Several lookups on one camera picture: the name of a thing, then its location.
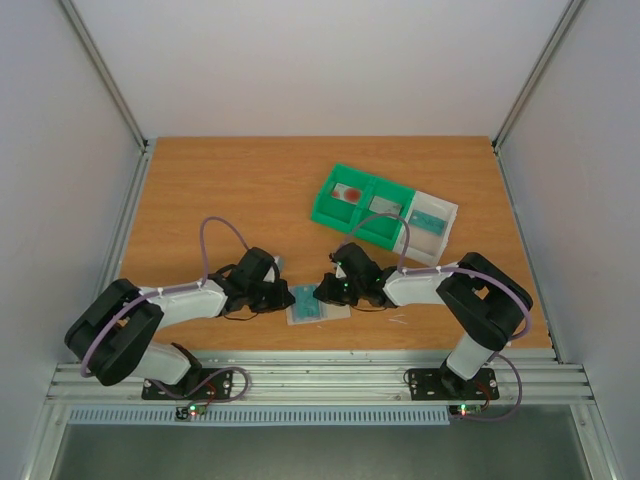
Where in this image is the purple cable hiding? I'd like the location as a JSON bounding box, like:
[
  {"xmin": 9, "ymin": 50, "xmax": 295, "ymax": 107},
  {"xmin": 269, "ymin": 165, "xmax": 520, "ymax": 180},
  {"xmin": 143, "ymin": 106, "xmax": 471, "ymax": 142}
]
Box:
[
  {"xmin": 79, "ymin": 216, "xmax": 254, "ymax": 379},
  {"xmin": 339, "ymin": 213, "xmax": 534, "ymax": 341}
]

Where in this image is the slotted grey cable duct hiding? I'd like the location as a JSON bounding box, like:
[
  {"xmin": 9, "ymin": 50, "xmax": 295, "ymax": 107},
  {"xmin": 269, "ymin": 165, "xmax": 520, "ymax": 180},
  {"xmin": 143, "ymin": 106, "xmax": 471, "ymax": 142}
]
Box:
[{"xmin": 67, "ymin": 405, "xmax": 450, "ymax": 427}]

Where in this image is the teal credit card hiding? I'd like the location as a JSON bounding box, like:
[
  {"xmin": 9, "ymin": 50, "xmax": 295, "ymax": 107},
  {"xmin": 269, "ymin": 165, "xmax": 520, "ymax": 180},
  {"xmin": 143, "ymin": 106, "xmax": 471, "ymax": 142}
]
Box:
[{"xmin": 291, "ymin": 284, "xmax": 325, "ymax": 323}]

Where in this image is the right small circuit board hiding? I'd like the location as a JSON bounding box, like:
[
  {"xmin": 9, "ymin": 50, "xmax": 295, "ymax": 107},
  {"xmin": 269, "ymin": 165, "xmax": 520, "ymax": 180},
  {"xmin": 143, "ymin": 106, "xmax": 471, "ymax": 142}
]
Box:
[{"xmin": 449, "ymin": 403, "xmax": 488, "ymax": 418}]

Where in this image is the green two-compartment bin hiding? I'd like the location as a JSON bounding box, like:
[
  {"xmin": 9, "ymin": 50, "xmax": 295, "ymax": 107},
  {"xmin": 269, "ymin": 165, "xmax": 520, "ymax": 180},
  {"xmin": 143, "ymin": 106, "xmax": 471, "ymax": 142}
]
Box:
[{"xmin": 311, "ymin": 164, "xmax": 416, "ymax": 251}]

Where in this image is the left aluminium frame post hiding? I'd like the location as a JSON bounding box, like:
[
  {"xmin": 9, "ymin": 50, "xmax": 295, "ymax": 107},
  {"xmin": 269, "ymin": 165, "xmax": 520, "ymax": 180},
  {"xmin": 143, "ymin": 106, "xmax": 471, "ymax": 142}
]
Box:
[{"xmin": 57, "ymin": 0, "xmax": 150, "ymax": 156}]

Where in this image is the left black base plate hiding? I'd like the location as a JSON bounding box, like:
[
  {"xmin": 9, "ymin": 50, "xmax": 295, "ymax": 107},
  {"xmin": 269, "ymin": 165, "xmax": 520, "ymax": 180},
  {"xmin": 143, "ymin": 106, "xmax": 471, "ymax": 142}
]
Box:
[{"xmin": 141, "ymin": 368, "xmax": 234, "ymax": 401}]

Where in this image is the small circuit board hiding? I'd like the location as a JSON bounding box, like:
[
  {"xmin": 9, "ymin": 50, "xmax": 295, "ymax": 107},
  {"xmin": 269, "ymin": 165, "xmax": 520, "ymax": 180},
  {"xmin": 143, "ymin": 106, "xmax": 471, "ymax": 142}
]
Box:
[
  {"xmin": 174, "ymin": 404, "xmax": 208, "ymax": 421},
  {"xmin": 449, "ymin": 403, "xmax": 488, "ymax": 418}
]

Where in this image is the grey card in bin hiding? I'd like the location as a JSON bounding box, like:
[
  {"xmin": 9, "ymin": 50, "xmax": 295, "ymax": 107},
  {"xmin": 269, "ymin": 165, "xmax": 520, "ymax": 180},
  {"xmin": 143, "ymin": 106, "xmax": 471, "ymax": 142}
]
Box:
[{"xmin": 368, "ymin": 196, "xmax": 402, "ymax": 215}]

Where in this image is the aluminium front rail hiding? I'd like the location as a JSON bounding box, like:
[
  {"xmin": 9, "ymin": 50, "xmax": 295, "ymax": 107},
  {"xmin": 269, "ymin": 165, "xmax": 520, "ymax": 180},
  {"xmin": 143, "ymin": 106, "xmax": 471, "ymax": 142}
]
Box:
[{"xmin": 45, "ymin": 349, "xmax": 595, "ymax": 406}]

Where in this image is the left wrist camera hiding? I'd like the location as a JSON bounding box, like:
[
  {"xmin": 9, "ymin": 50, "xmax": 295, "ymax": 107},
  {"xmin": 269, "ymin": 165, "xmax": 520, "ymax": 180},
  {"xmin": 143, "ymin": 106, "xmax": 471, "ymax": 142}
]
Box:
[{"xmin": 264, "ymin": 255, "xmax": 284, "ymax": 283}]

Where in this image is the card with red circles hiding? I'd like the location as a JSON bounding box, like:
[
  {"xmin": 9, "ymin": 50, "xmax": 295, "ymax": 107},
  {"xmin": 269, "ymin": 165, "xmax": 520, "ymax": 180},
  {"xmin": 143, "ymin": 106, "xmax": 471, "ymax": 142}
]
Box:
[{"xmin": 331, "ymin": 183, "xmax": 362, "ymax": 205}]

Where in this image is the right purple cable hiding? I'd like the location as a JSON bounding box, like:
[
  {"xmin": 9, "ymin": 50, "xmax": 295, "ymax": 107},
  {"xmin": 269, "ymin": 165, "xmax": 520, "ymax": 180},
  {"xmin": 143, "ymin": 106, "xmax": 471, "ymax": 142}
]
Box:
[{"xmin": 339, "ymin": 213, "xmax": 534, "ymax": 341}]

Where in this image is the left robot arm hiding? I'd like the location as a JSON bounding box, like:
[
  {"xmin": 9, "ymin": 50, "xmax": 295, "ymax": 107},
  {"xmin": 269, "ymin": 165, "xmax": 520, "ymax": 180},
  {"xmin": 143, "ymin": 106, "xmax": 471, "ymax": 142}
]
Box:
[{"xmin": 64, "ymin": 247, "xmax": 295, "ymax": 398}]

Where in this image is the beige leather card holder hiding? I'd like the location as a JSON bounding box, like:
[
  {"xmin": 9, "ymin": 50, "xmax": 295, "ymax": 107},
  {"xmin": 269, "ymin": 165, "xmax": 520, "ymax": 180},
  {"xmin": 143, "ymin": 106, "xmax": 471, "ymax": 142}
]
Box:
[{"xmin": 285, "ymin": 284, "xmax": 351, "ymax": 326}]

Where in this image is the left small circuit board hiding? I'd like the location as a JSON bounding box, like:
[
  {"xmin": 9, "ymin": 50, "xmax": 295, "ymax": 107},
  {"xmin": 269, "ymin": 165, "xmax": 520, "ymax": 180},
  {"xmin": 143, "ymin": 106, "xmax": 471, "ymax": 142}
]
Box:
[{"xmin": 174, "ymin": 404, "xmax": 208, "ymax": 421}]

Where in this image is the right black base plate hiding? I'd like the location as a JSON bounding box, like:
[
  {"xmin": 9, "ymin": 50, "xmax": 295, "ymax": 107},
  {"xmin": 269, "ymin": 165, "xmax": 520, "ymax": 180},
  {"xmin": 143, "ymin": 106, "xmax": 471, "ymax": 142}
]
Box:
[{"xmin": 403, "ymin": 368, "xmax": 500, "ymax": 401}]

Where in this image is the aluminium frame post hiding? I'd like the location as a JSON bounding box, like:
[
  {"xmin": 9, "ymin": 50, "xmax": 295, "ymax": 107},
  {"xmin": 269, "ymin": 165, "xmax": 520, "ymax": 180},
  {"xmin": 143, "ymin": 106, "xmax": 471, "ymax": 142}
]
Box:
[
  {"xmin": 57, "ymin": 0, "xmax": 150, "ymax": 156},
  {"xmin": 491, "ymin": 0, "xmax": 586, "ymax": 154}
]

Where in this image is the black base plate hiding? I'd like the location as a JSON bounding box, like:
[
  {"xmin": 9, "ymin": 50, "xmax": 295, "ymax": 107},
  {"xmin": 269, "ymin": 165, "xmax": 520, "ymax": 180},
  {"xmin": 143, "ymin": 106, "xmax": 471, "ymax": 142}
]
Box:
[
  {"xmin": 141, "ymin": 368, "xmax": 234, "ymax": 401},
  {"xmin": 403, "ymin": 368, "xmax": 500, "ymax": 401}
]

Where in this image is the right aluminium frame post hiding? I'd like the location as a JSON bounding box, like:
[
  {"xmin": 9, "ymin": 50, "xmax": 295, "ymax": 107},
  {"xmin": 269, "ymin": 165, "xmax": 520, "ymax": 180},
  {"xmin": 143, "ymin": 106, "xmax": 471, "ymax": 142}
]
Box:
[{"xmin": 491, "ymin": 0, "xmax": 586, "ymax": 154}]

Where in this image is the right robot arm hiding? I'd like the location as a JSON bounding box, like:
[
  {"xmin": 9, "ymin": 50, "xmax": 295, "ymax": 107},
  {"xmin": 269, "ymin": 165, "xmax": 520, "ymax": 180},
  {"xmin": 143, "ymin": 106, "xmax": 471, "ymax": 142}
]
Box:
[{"xmin": 313, "ymin": 243, "xmax": 533, "ymax": 399}]

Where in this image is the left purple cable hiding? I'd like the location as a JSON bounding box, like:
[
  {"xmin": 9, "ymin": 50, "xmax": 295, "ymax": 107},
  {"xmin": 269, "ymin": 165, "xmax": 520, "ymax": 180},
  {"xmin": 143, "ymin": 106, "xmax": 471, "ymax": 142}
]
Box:
[{"xmin": 79, "ymin": 216, "xmax": 254, "ymax": 379}]

